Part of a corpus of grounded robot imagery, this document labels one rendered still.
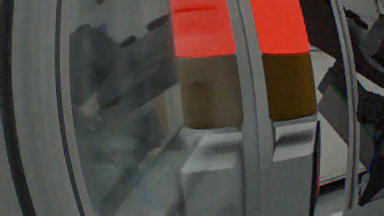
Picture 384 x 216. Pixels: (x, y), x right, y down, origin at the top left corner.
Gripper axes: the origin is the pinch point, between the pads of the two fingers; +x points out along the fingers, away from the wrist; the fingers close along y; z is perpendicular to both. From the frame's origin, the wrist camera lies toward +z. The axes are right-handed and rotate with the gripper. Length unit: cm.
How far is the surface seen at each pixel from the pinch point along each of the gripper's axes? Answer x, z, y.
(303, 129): -2.4, 14.7, 15.8
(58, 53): -12, 25, 76
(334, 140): 70, -41, -397
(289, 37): -9.1, 19.7, 21.3
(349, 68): -6.6, 9.2, -19.7
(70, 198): -10, 23, 77
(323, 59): 37, -12, -397
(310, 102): -5.5, 15.6, 20.5
